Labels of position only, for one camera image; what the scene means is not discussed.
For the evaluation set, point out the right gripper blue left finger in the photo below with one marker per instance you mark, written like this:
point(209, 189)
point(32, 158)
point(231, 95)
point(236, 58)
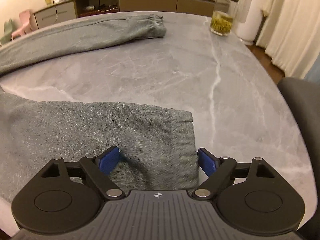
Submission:
point(97, 170)

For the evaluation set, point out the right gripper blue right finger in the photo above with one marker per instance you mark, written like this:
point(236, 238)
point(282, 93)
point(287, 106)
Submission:
point(219, 172)

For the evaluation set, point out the grey sweatpants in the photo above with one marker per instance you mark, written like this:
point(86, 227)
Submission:
point(157, 145)

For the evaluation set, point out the cream curtain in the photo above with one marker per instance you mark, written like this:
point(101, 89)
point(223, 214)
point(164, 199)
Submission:
point(289, 34)

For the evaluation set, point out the long grey tv sideboard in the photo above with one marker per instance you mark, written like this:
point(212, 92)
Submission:
point(72, 9)

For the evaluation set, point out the green plastic child chair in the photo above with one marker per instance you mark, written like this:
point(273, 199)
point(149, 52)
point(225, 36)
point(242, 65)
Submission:
point(8, 30)

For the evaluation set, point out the dark grey chair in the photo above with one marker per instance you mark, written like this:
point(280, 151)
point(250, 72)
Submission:
point(302, 97)

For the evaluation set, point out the glass jar of green tea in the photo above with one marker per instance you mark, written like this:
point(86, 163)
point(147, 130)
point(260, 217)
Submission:
point(223, 16)

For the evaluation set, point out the white floor appliance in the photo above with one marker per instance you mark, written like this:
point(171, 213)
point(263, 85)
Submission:
point(248, 20)

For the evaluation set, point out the pink plastic child chair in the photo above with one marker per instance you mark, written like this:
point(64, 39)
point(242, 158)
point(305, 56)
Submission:
point(25, 25)

